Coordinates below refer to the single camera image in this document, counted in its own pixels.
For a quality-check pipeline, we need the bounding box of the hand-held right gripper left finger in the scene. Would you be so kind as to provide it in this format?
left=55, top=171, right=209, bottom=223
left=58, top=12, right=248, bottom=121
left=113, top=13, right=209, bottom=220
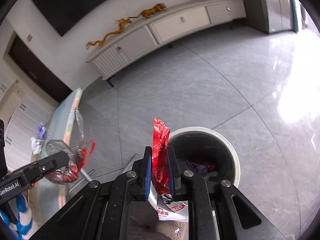
left=30, top=146, right=153, bottom=240

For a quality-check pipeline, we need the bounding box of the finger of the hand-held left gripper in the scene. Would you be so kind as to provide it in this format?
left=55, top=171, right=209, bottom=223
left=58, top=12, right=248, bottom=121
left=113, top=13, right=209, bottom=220
left=32, top=151, right=70, bottom=179

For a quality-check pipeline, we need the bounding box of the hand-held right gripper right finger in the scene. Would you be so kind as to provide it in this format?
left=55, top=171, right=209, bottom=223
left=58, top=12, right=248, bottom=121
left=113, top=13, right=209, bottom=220
left=167, top=146, right=285, bottom=240

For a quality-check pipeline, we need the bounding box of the red snack wrapper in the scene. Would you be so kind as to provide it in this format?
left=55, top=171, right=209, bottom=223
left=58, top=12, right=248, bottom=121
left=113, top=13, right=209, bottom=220
left=151, top=117, right=188, bottom=222

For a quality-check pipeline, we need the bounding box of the clear red plastic wrapper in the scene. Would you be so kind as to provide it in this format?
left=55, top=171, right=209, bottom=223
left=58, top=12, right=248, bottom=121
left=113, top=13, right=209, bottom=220
left=46, top=107, right=97, bottom=185

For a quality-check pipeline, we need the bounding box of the lilac wrapper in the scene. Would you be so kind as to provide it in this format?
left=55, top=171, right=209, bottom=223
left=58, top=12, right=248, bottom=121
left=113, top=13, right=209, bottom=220
left=187, top=161, right=218, bottom=178

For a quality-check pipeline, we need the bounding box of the white trash bin black liner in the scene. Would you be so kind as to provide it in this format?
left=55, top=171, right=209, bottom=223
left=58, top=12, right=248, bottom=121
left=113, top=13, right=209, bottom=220
left=169, top=133, right=235, bottom=184

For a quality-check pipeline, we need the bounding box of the crumpled silvery white wrapper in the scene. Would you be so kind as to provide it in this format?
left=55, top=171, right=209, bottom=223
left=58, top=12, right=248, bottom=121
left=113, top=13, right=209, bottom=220
left=30, top=137, right=47, bottom=155

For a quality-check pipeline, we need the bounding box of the purple candy wrapper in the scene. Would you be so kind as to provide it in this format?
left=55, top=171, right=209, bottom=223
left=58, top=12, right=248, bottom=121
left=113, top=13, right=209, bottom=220
left=37, top=123, right=48, bottom=139

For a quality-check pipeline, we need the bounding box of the blue white striped object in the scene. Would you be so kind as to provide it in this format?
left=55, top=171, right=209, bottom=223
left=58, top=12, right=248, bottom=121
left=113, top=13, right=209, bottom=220
left=0, top=192, right=33, bottom=240

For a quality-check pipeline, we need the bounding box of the printed top folding table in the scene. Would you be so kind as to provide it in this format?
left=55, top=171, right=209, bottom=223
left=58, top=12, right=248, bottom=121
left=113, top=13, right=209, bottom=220
left=26, top=87, right=138, bottom=233

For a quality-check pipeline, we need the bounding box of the beige knit clothing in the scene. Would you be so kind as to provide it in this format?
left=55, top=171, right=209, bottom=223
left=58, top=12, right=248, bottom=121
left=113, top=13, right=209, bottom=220
left=129, top=202, right=188, bottom=240

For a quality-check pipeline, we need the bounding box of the dark brown entrance door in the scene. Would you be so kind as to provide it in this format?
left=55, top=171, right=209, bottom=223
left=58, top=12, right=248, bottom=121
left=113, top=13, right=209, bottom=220
left=7, top=35, right=73, bottom=103

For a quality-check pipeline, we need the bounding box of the golden dragon figurine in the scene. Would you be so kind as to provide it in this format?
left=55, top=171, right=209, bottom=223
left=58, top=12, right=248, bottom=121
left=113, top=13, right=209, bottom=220
left=86, top=17, right=133, bottom=49

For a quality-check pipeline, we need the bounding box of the white television cabinet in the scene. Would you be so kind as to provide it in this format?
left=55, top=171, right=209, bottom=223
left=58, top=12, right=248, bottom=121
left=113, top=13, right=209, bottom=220
left=85, top=0, right=247, bottom=88

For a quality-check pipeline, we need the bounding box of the golden tiger figurine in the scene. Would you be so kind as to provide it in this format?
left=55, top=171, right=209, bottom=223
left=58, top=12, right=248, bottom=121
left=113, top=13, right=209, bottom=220
left=130, top=3, right=167, bottom=19

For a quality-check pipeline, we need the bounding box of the grey double door refrigerator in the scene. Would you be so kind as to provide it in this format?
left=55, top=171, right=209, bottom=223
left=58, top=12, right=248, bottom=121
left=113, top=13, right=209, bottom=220
left=222, top=0, right=300, bottom=34

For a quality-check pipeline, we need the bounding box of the white wall cabinet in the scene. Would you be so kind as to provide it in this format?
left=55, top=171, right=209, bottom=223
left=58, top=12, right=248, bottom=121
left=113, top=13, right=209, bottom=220
left=0, top=65, right=58, bottom=167

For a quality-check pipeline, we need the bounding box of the black wall television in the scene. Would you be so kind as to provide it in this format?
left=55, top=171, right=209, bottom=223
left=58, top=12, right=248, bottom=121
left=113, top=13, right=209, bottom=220
left=30, top=0, right=150, bottom=37

